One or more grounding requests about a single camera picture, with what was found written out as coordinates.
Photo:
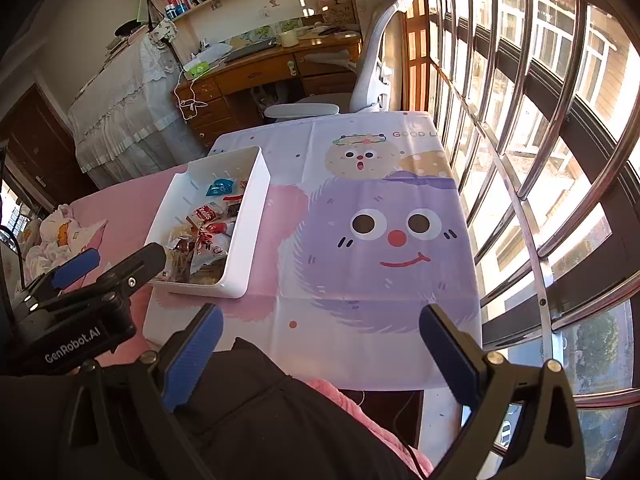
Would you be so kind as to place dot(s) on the white papers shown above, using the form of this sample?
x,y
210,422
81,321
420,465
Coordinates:
x,y
215,52

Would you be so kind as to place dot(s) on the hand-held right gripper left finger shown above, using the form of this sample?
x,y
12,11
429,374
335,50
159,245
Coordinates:
x,y
192,355

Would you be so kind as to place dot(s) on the wooden desk with drawers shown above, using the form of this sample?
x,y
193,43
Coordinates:
x,y
250,75

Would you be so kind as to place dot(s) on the cream cup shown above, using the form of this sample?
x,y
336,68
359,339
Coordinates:
x,y
289,38

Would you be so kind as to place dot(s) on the small teal packet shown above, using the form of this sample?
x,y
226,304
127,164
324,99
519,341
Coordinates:
x,y
220,187

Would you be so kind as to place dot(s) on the printed quilt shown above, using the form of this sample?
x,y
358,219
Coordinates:
x,y
55,240

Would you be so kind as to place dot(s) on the white plastic bin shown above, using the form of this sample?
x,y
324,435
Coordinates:
x,y
250,240

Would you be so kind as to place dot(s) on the person's black clothing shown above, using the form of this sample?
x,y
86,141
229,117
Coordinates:
x,y
280,425

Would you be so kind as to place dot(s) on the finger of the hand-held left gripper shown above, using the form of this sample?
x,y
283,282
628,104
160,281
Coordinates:
x,y
132,266
75,267

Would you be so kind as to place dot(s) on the wooden bookshelf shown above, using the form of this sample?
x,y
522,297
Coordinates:
x,y
240,5

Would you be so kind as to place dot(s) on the floral cloth bag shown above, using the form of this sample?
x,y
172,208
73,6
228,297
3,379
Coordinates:
x,y
164,30

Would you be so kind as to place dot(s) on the pink fleece cloth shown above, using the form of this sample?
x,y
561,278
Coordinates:
x,y
360,415

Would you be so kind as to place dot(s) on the large white red snack bag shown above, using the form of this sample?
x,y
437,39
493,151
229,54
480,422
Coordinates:
x,y
212,247

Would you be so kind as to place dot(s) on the metal window grille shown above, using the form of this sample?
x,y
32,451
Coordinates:
x,y
550,160

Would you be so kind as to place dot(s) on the grey office chair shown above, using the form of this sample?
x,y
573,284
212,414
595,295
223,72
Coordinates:
x,y
375,75

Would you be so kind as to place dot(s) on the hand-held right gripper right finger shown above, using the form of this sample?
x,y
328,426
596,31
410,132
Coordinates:
x,y
450,355

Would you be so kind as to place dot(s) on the clear bag of rice crackers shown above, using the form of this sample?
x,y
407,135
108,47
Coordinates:
x,y
177,260

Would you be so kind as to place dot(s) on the brown wooden door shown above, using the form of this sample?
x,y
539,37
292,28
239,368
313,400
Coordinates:
x,y
35,145

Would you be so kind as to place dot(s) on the white drawer lock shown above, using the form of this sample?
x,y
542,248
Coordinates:
x,y
291,67

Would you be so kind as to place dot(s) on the white lace furniture cover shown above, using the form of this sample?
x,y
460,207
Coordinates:
x,y
125,110

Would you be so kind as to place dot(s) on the green tissue box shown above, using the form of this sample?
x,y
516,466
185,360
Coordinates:
x,y
197,69

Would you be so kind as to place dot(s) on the red white cookies packet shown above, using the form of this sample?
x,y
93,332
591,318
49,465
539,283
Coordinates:
x,y
205,211

